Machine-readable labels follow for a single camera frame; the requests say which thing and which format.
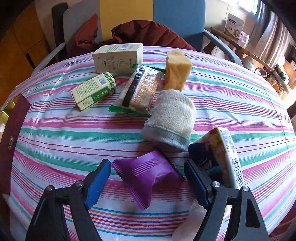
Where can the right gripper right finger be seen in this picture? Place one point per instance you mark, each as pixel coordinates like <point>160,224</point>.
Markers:
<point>199,182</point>

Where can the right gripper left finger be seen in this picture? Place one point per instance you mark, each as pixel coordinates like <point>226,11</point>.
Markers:
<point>95,182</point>

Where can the blue tissue packet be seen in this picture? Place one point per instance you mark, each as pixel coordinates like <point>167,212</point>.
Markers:
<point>216,155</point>

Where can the purple snack packet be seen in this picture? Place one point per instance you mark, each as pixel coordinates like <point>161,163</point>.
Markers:
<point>143,173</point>

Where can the green white small carton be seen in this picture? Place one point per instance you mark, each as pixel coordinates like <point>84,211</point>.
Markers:
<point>94,90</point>

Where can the green snack bar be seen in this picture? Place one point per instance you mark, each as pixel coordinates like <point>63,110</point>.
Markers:
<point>138,93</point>

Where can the yellow sponge piece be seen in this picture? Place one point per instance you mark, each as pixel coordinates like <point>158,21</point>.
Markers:
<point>178,67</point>

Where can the white tall carton box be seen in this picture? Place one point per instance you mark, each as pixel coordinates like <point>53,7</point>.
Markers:
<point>118,58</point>

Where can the gold tin box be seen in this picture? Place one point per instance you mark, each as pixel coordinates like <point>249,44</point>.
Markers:
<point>5,114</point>

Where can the wooden side desk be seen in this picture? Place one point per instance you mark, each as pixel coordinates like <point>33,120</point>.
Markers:
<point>242,49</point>

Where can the wooden wardrobe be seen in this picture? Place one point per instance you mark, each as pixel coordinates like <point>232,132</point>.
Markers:
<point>23,46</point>

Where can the dark red jacket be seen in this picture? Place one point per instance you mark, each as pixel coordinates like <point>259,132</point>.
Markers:
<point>148,33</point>

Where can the white product box on desk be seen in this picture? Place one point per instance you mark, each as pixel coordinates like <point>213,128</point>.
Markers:
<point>234,26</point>

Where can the pink patterned curtain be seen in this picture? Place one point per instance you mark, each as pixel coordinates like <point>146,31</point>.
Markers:
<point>270,36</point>

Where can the grey yellow blue armchair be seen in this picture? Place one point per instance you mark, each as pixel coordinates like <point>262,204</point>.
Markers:
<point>186,18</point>

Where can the black rolled mat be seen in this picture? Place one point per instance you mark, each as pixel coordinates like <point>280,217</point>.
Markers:
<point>57,17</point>

